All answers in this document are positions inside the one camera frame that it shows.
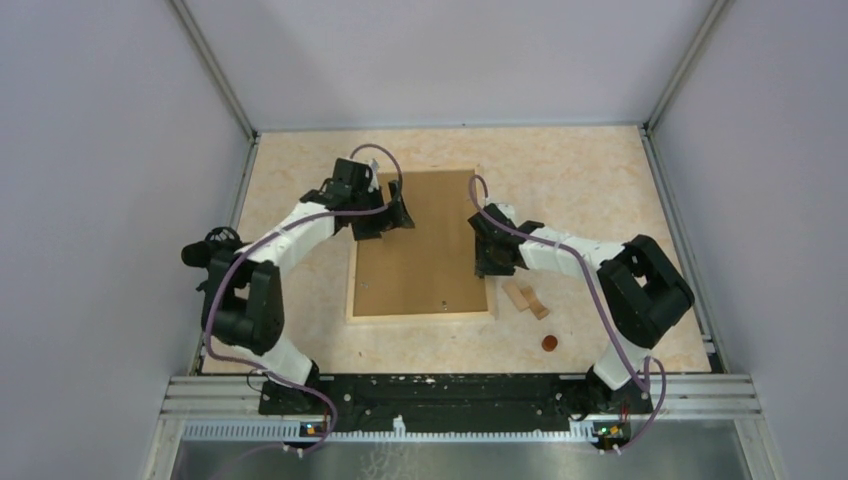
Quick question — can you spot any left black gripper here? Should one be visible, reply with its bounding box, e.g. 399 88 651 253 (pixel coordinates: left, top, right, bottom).
351 180 413 241

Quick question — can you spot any brown frame backing board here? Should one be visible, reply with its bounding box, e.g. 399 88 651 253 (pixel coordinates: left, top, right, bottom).
352 170 490 318

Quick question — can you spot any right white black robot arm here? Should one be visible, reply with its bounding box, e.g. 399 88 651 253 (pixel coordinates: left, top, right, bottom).
468 203 695 415

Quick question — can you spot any purple cable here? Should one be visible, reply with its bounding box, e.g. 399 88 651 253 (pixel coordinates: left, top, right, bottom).
468 174 667 455
201 143 405 458

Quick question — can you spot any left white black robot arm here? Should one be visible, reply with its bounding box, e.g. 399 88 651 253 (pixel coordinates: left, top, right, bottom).
199 158 414 414

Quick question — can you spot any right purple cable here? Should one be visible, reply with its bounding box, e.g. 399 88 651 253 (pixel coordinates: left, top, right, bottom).
468 174 667 455

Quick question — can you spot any black microphone on stand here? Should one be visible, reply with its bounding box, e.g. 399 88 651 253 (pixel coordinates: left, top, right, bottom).
180 226 246 315

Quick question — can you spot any wooden picture frame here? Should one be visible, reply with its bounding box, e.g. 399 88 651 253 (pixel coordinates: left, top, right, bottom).
344 166 499 326

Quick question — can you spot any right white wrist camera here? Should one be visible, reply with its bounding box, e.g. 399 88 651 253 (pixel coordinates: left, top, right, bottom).
488 202 517 223

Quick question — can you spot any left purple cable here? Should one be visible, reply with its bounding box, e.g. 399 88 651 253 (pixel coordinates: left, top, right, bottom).
201 143 405 458

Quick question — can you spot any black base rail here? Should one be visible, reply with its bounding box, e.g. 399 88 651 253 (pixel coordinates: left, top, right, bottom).
258 373 653 434

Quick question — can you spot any small brown round disc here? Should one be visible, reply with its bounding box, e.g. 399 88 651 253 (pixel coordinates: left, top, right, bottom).
541 335 558 352

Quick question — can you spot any darker wooden block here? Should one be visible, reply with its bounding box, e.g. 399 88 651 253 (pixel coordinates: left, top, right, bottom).
519 286 550 320

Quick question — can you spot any light wooden block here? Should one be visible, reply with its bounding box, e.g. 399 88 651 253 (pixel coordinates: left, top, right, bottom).
502 279 529 312

